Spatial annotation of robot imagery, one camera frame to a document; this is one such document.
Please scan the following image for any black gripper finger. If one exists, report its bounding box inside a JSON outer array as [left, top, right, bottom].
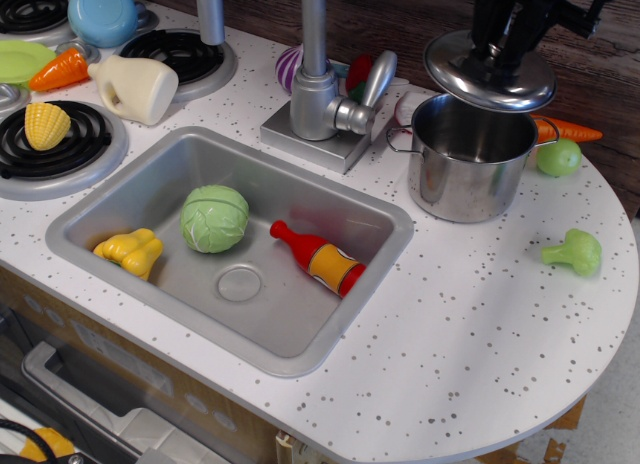
[[471, 3, 515, 62], [497, 11, 549, 75]]

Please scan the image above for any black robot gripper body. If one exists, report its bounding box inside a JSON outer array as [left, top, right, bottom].
[[474, 0, 613, 38]]

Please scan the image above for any steel pot lid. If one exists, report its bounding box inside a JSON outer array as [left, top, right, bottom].
[[424, 30, 557, 113]]

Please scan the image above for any stainless steel pot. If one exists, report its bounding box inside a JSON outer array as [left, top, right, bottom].
[[386, 94, 559, 223]]

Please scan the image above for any orange toy carrot right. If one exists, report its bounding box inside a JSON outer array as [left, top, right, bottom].
[[530, 114, 603, 143]]

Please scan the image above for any orange toy carrot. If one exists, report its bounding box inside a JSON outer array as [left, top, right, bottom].
[[28, 48, 89, 92], [530, 114, 603, 143]]

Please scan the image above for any pink white toy slice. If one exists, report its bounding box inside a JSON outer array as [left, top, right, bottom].
[[394, 91, 430, 126]]

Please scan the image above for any green toy apple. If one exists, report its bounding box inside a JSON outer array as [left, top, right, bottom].
[[536, 138, 582, 177]]

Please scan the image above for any red toy pepper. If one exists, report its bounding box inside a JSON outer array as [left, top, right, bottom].
[[345, 54, 373, 104]]

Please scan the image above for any silver toy faucet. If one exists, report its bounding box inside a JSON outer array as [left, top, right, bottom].
[[260, 0, 397, 174]]

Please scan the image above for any purple striped toy onion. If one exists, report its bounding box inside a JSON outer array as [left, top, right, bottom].
[[275, 44, 304, 94]]

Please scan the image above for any green toy broccoli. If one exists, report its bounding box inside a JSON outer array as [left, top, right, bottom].
[[540, 228, 602, 277]]

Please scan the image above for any red toy ketchup bottle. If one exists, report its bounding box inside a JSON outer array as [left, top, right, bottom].
[[270, 220, 366, 298]]

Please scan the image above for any green toy cabbage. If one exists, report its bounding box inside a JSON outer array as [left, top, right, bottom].
[[180, 185, 249, 254]]

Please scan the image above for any cream toy milk jug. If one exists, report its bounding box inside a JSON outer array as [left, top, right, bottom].
[[88, 55, 179, 126]]

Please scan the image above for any grey toy sink basin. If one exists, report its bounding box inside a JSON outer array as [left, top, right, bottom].
[[46, 127, 413, 377]]

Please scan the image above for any blue toy bowl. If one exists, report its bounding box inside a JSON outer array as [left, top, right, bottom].
[[67, 0, 138, 48]]

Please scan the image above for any front left stove burner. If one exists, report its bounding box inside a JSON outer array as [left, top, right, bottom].
[[1, 101, 128, 201]]

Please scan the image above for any orange toy carrot left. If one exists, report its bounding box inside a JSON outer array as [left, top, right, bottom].
[[28, 48, 89, 92]]

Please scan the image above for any yellow toy bell pepper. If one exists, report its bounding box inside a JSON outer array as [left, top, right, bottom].
[[93, 228, 164, 281]]

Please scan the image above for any back left stove burner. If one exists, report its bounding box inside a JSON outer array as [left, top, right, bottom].
[[1, 0, 76, 47]]

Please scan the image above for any yellow toy corn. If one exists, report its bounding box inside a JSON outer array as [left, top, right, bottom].
[[24, 102, 71, 151]]

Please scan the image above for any green toy plate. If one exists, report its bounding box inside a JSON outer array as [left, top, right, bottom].
[[0, 40, 56, 88]]

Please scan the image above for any yellow toy on floor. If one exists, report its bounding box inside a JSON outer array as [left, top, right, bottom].
[[19, 428, 76, 462]]

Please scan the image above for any grey left support post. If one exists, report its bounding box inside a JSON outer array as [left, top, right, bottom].
[[196, 0, 225, 46]]

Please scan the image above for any toy oven door handle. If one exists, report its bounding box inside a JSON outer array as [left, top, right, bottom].
[[21, 342, 153, 463]]

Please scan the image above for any black cable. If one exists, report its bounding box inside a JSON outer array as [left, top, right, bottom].
[[0, 418, 56, 463]]

